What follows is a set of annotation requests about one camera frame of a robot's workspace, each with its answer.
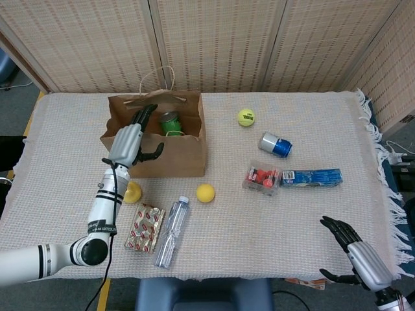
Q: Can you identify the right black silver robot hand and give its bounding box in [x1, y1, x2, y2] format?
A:
[319, 216, 395, 292]

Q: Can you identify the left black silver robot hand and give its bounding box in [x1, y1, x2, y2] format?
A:
[108, 103, 165, 167]

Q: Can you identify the green chips tube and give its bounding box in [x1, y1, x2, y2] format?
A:
[158, 111, 185, 137]

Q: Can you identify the yellow pear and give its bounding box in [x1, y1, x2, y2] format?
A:
[123, 181, 143, 204]

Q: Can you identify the gold foil snack packet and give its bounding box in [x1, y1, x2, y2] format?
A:
[124, 202, 165, 253]

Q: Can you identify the clear plastic water bottle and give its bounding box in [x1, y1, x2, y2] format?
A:
[151, 196, 191, 270]

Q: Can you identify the brown paper bag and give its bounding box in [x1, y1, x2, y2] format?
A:
[99, 66, 208, 179]

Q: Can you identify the clear box with red items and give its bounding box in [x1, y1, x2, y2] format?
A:
[241, 161, 282, 197]

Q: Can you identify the black equipment box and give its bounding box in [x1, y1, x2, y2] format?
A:
[390, 155, 415, 208]

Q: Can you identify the yellow foam ball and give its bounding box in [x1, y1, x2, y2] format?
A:
[196, 183, 216, 204]

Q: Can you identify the blue cookie package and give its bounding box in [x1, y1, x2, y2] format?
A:
[279, 168, 344, 189]

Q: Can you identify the white power strip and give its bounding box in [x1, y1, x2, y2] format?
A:
[385, 141, 412, 165]

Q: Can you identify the white woven tablecloth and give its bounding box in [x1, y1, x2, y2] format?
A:
[0, 89, 412, 282]

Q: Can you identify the yellow green tennis ball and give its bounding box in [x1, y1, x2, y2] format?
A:
[237, 108, 257, 128]

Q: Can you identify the blue grey office chair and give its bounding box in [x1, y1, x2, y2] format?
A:
[0, 51, 17, 84]

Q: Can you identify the woven folding screen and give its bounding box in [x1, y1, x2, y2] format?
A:
[0, 0, 415, 133]

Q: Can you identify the blue silver drink can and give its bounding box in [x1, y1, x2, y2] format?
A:
[257, 132, 294, 159]

